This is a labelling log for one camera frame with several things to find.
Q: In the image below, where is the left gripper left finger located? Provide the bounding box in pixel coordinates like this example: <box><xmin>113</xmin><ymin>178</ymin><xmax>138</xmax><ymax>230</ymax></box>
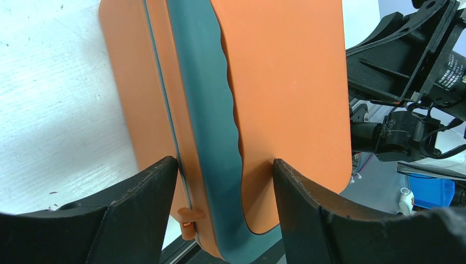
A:
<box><xmin>1</xmin><ymin>156</ymin><xmax>178</xmax><ymax>263</ymax></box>

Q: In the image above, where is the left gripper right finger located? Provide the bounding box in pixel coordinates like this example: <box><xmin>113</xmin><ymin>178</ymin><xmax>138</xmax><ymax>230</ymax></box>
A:
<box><xmin>273</xmin><ymin>159</ymin><xmax>465</xmax><ymax>263</ymax></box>

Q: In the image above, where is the orange plastic medicine box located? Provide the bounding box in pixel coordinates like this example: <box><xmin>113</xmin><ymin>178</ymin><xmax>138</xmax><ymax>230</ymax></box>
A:
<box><xmin>98</xmin><ymin>1</ymin><xmax>352</xmax><ymax>263</ymax></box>

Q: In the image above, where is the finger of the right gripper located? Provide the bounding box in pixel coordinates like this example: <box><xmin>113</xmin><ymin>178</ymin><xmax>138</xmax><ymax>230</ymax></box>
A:
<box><xmin>346</xmin><ymin>1</ymin><xmax>461</xmax><ymax>102</ymax></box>

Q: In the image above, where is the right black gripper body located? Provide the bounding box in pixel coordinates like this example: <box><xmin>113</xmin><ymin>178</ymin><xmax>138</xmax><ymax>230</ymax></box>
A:
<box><xmin>411</xmin><ymin>7</ymin><xmax>465</xmax><ymax>120</ymax></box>

